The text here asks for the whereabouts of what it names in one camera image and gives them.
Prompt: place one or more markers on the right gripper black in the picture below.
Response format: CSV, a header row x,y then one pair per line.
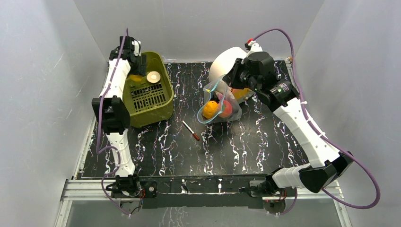
x,y
233,75

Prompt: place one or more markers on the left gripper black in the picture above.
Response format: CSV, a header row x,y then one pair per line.
x,y
141,70

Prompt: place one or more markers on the olive green plastic basket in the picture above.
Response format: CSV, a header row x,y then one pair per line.
x,y
149,103

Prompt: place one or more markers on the purple toy eggplant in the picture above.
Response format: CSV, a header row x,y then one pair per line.
x,y
219,96

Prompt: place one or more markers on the clear zip top bag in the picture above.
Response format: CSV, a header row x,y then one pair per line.
x,y
209,91

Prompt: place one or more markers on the small orange toy fruit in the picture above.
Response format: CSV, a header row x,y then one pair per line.
x,y
210,109

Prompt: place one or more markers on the yellow toy lemon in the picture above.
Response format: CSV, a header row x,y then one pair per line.
x,y
136,78

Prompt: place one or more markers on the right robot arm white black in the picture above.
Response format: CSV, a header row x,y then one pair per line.
x,y
326,163

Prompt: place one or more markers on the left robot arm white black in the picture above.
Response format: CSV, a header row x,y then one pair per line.
x,y
113,116

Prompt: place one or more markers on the white round toy food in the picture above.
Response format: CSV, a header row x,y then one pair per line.
x,y
153,77

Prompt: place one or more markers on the white orange cylindrical appliance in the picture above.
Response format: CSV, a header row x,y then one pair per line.
x,y
223,64

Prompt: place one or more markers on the red white marker pen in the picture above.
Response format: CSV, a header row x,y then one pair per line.
x,y
191,130

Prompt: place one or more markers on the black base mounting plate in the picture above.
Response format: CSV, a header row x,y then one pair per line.
x,y
250,191

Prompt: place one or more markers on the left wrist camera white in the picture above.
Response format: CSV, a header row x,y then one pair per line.
x,y
135,46

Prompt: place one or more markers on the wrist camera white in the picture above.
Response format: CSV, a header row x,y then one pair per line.
x,y
252,46
135,46

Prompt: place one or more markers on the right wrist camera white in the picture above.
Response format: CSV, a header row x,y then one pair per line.
x,y
252,46

